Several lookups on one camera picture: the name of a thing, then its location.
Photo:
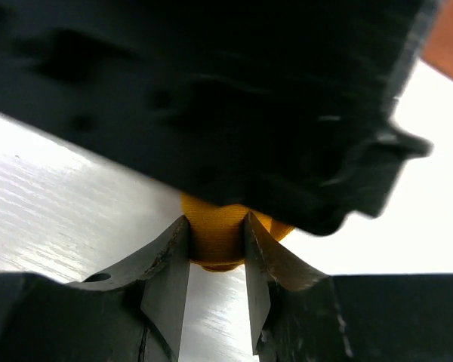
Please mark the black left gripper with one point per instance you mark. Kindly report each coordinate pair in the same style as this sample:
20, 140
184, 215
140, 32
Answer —
282, 106

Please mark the orange compartment tray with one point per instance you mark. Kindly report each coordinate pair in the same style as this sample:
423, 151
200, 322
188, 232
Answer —
438, 51

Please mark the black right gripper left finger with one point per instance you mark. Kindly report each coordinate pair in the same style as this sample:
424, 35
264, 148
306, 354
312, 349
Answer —
130, 311

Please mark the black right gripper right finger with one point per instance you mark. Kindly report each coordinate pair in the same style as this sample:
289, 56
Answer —
298, 313

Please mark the mustard yellow striped sock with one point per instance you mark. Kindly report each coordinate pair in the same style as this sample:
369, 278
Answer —
216, 233

